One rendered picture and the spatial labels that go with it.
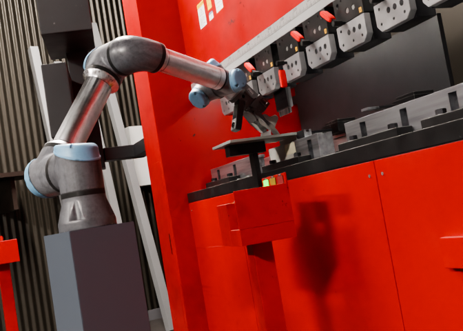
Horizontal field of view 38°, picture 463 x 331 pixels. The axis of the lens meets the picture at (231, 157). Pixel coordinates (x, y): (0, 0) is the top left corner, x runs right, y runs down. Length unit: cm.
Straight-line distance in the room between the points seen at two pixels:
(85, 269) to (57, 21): 194
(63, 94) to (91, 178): 160
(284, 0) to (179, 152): 113
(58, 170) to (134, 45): 46
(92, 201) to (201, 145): 159
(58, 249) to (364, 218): 82
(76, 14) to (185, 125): 76
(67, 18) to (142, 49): 147
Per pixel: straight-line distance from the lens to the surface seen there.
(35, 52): 525
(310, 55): 225
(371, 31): 199
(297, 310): 236
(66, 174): 177
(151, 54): 202
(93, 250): 172
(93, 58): 210
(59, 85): 335
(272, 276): 192
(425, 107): 182
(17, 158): 521
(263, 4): 255
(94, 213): 175
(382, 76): 285
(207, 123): 332
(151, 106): 326
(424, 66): 265
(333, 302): 213
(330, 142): 230
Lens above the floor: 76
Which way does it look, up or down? 4 degrees up
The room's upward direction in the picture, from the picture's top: 9 degrees counter-clockwise
